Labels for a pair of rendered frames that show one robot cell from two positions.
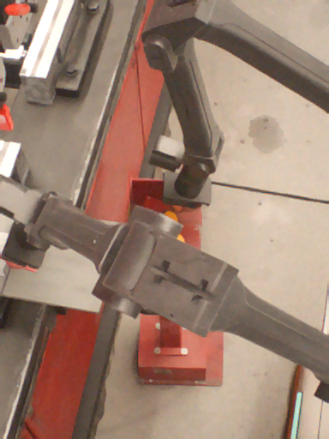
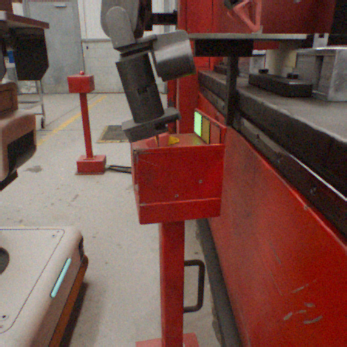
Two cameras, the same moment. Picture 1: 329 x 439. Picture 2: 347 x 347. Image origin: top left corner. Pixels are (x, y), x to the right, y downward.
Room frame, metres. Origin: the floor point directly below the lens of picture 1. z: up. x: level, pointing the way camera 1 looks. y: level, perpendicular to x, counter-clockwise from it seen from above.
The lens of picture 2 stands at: (1.40, -0.15, 0.96)
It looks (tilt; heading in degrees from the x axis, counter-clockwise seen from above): 23 degrees down; 164
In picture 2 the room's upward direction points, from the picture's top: straight up
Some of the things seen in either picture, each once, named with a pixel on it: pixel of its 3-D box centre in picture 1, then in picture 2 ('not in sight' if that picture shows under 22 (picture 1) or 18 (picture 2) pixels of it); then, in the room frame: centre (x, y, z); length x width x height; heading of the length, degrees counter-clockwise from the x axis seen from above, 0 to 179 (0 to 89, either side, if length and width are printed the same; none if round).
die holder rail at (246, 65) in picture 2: not in sight; (240, 62); (0.16, 0.51, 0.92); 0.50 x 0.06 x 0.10; 166
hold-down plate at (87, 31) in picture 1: (83, 44); not in sight; (1.27, 0.18, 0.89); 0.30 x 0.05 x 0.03; 166
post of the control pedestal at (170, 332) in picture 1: (169, 301); (171, 291); (0.83, 0.01, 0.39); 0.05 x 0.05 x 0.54; 85
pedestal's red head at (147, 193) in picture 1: (164, 232); (171, 160); (0.83, 0.01, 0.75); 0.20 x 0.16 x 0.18; 175
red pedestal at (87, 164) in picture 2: not in sight; (86, 124); (-1.14, -0.17, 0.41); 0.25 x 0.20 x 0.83; 76
